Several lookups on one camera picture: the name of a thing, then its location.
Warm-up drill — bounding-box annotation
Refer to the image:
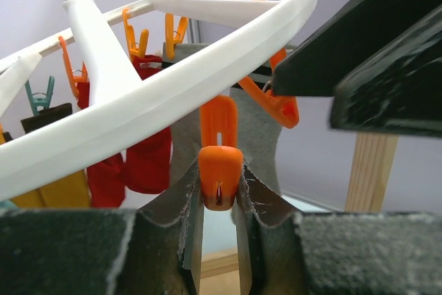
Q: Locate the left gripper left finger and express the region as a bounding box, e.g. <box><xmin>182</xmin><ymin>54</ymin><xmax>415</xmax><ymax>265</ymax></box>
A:
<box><xmin>1</xmin><ymin>164</ymin><xmax>204</xmax><ymax>294</ymax></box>

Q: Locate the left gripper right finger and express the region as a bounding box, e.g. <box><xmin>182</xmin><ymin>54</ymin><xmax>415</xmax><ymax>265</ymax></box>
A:
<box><xmin>236</xmin><ymin>167</ymin><xmax>441</xmax><ymax>294</ymax></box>

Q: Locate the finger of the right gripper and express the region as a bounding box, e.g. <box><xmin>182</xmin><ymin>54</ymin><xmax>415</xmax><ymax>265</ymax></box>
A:
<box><xmin>329</xmin><ymin>8</ymin><xmax>441</xmax><ymax>137</ymax></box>
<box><xmin>272</xmin><ymin>0</ymin><xmax>441</xmax><ymax>97</ymax></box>

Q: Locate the mustard brown striped sock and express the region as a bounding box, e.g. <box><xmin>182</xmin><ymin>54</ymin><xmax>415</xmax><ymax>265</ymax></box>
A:
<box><xmin>10</xmin><ymin>103</ymin><xmax>90</xmax><ymax>208</ymax></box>

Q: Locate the white round clip hanger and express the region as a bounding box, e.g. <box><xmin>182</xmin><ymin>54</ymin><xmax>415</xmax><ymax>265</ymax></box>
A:
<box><xmin>1</xmin><ymin>0</ymin><xmax>317</xmax><ymax>200</ymax></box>

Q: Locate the wooden hanger stand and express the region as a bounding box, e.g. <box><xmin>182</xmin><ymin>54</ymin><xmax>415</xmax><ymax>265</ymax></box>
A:
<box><xmin>201</xmin><ymin>133</ymin><xmax>398</xmax><ymax>278</ymax></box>

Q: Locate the yellow clip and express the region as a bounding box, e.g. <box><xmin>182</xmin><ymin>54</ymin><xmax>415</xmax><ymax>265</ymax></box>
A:
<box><xmin>238</xmin><ymin>48</ymin><xmax>300</xmax><ymax>129</ymax></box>
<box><xmin>122</xmin><ymin>8</ymin><xmax>150</xmax><ymax>63</ymax></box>

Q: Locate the orange clip far left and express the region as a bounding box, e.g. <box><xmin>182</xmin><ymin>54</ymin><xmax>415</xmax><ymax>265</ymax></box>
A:
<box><xmin>58</xmin><ymin>36</ymin><xmax>88</xmax><ymax>99</ymax></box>

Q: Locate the teal clip behind sock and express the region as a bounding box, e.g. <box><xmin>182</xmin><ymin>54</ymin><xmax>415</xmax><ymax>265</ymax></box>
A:
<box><xmin>25</xmin><ymin>75</ymin><xmax>55</xmax><ymax>116</ymax></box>

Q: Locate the yellow clip at rear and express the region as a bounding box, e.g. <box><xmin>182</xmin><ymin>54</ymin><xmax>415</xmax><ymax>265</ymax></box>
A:
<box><xmin>122</xmin><ymin>8</ymin><xmax>150</xmax><ymax>63</ymax></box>

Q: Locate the red patterned sock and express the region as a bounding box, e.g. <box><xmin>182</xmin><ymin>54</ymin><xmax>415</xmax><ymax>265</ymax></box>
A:
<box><xmin>122</xmin><ymin>53</ymin><xmax>173</xmax><ymax>195</ymax></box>

